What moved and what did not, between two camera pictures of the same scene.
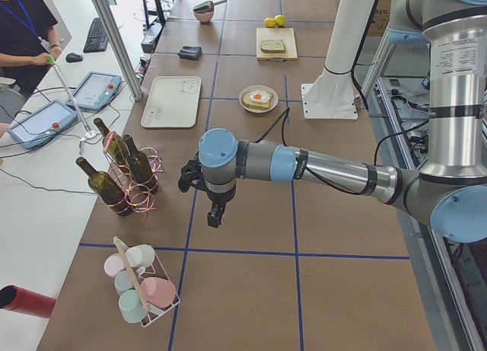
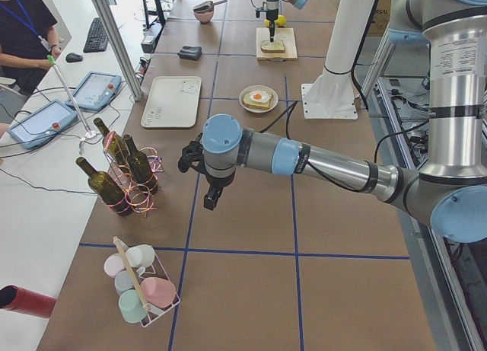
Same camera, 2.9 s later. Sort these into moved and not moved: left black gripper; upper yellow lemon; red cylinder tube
Moved: left black gripper
Not moved: upper yellow lemon; red cylinder tube
